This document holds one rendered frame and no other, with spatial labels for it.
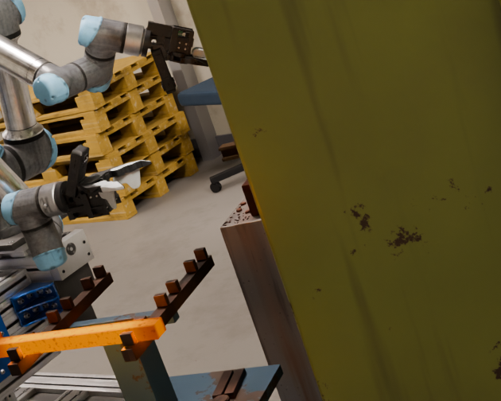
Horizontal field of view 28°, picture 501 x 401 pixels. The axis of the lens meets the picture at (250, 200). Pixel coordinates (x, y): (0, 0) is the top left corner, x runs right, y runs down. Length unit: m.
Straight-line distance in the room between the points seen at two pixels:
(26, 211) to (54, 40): 4.60
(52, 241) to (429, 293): 1.05
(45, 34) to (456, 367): 5.54
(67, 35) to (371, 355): 5.32
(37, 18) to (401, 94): 5.57
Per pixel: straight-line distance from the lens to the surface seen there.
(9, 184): 2.41
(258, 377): 1.82
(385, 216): 1.50
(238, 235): 1.88
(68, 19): 6.69
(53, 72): 2.41
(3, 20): 2.72
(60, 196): 2.24
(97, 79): 2.46
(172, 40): 2.42
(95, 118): 5.45
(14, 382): 2.77
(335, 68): 1.44
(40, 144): 2.84
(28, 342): 1.60
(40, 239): 2.31
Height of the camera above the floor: 1.49
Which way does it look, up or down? 17 degrees down
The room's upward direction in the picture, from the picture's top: 19 degrees counter-clockwise
